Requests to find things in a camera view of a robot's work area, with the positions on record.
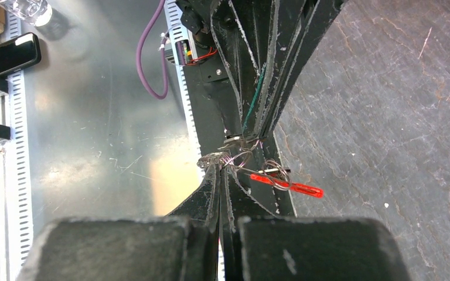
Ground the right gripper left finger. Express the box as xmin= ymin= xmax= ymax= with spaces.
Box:
xmin=18 ymin=165 xmax=220 ymax=280

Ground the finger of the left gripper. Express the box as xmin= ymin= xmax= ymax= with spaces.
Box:
xmin=210 ymin=1 xmax=279 ymax=140
xmin=253 ymin=1 xmax=345 ymax=140

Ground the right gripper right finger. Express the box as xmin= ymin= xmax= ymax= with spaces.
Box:
xmin=220 ymin=169 xmax=410 ymax=280

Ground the clear glass cup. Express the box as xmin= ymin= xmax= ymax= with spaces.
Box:
xmin=0 ymin=0 xmax=53 ymax=27

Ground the black smartphone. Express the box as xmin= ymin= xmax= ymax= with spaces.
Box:
xmin=0 ymin=32 xmax=42 ymax=77

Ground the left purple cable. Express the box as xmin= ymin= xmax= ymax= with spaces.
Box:
xmin=135 ymin=0 xmax=170 ymax=100

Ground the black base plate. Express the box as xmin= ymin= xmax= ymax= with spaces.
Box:
xmin=183 ymin=47 xmax=295 ymax=216

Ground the slotted aluminium rail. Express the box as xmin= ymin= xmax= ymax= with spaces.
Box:
xmin=0 ymin=11 xmax=36 ymax=281

